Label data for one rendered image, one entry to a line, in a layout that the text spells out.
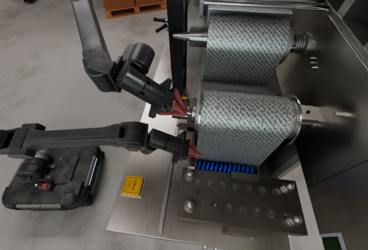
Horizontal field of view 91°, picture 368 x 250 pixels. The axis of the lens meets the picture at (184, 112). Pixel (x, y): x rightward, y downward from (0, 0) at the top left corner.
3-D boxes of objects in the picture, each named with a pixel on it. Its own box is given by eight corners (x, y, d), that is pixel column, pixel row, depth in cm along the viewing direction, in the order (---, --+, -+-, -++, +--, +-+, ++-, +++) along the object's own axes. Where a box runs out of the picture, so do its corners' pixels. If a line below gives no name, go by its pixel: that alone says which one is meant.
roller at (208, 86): (199, 96, 75) (201, 74, 66) (261, 101, 73) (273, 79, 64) (196, 119, 68) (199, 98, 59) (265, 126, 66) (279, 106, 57)
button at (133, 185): (128, 176, 77) (126, 175, 75) (144, 179, 76) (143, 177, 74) (122, 194, 73) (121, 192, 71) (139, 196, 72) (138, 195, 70)
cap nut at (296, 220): (284, 213, 57) (291, 210, 54) (296, 214, 57) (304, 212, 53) (287, 226, 55) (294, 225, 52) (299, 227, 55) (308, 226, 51)
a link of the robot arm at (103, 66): (101, 90, 48) (85, 68, 40) (117, 57, 53) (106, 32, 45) (144, 98, 46) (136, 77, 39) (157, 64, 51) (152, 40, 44)
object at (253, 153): (195, 158, 69) (197, 135, 54) (257, 166, 68) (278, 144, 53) (194, 160, 69) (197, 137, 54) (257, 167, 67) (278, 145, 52)
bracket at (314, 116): (294, 108, 51) (297, 103, 50) (315, 109, 51) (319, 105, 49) (298, 122, 49) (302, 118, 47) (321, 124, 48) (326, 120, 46)
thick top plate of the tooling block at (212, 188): (182, 172, 71) (182, 167, 66) (287, 185, 68) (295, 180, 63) (176, 219, 61) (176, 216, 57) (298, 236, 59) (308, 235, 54)
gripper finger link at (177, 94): (176, 128, 53) (149, 115, 48) (179, 109, 57) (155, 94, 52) (193, 122, 48) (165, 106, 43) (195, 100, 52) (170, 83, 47)
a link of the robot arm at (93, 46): (76, 4, 65) (57, -31, 55) (93, 0, 66) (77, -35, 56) (102, 99, 47) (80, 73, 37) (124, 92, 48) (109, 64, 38)
